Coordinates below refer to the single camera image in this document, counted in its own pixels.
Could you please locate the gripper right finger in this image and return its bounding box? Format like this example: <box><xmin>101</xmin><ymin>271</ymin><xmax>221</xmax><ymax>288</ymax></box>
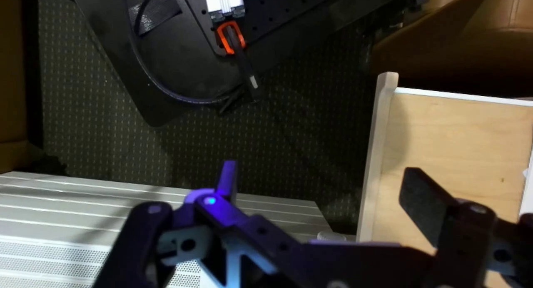
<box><xmin>399</xmin><ymin>167</ymin><xmax>533</xmax><ymax>288</ymax></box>

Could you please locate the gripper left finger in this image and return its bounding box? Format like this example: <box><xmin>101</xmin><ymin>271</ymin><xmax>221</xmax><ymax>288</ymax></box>
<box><xmin>94</xmin><ymin>161</ymin><xmax>301</xmax><ymax>288</ymax></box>

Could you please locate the light wood pullout table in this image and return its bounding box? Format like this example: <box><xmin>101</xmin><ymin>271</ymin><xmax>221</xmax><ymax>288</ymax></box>
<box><xmin>357</xmin><ymin>71</ymin><xmax>533</xmax><ymax>288</ymax></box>

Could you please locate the grey perforated metal case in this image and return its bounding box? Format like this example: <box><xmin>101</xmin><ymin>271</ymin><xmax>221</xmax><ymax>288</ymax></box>
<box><xmin>0</xmin><ymin>170</ymin><xmax>348</xmax><ymax>288</ymax></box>

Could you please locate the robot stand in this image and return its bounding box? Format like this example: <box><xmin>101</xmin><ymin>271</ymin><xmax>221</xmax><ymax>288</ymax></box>
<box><xmin>62</xmin><ymin>0</ymin><xmax>429</xmax><ymax>128</ymax></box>

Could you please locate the orange clamp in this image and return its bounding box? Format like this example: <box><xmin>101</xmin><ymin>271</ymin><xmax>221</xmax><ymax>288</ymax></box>
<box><xmin>214</xmin><ymin>20</ymin><xmax>247</xmax><ymax>56</ymax></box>

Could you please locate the black cable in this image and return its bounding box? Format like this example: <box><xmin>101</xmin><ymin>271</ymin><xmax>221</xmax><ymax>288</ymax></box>
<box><xmin>127</xmin><ymin>0</ymin><xmax>261</xmax><ymax>113</ymax></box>

